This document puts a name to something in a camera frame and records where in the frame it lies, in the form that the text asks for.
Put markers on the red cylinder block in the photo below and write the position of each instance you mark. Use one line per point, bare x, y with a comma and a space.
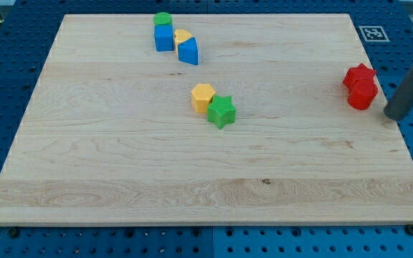
361, 94

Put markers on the green star block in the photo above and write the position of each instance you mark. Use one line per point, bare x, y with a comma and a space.
221, 111

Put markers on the yellow hexagon block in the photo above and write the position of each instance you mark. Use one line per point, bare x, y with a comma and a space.
201, 97

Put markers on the blue triangle block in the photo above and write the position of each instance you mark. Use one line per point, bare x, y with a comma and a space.
188, 52

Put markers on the yellow heart block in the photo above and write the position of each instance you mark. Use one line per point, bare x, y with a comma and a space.
180, 36

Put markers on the blue cube block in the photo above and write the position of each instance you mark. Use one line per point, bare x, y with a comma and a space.
164, 38

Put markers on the white fiducial marker tag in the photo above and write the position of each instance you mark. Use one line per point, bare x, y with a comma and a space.
373, 33

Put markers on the red star block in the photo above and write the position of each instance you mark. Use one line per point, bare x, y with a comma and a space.
354, 74

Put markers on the green cylinder block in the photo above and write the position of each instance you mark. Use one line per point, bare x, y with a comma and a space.
162, 19

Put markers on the wooden board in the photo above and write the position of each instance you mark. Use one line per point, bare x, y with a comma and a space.
110, 138

